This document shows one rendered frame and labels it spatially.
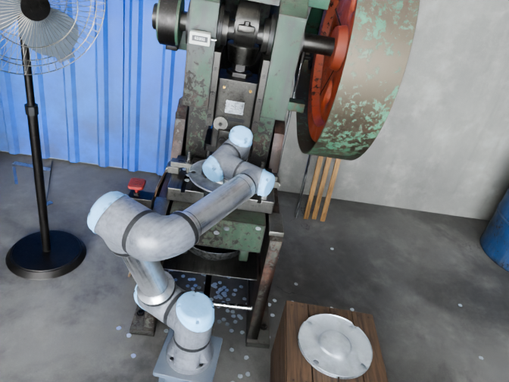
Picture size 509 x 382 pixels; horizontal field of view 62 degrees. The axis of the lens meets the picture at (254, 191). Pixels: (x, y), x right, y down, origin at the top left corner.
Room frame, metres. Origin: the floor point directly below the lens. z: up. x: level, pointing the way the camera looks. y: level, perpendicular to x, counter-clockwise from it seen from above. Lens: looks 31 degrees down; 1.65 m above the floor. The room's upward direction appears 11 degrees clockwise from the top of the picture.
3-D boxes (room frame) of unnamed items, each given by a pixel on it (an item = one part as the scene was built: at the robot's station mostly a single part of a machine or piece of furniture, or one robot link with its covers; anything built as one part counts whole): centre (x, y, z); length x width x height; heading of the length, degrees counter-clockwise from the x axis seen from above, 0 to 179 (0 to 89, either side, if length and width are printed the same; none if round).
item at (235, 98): (1.61, 0.14, 1.04); 0.17 x 0.15 x 0.30; 6
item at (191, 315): (0.91, 0.11, 0.62); 0.13 x 0.12 x 0.14; 63
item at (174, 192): (1.65, 0.15, 0.68); 0.45 x 0.30 x 0.06; 96
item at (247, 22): (1.65, 0.15, 1.27); 0.21 x 0.12 x 0.34; 6
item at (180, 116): (1.76, 0.43, 0.45); 0.92 x 0.12 x 0.90; 6
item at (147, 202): (1.39, 0.43, 0.62); 0.10 x 0.06 x 0.20; 96
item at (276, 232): (1.81, -0.11, 0.45); 0.92 x 0.12 x 0.90; 6
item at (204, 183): (1.52, 0.13, 0.78); 0.29 x 0.29 x 0.01
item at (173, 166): (1.63, 0.31, 0.76); 0.17 x 0.06 x 0.10; 96
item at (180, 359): (0.91, 0.10, 0.50); 0.15 x 0.15 x 0.10
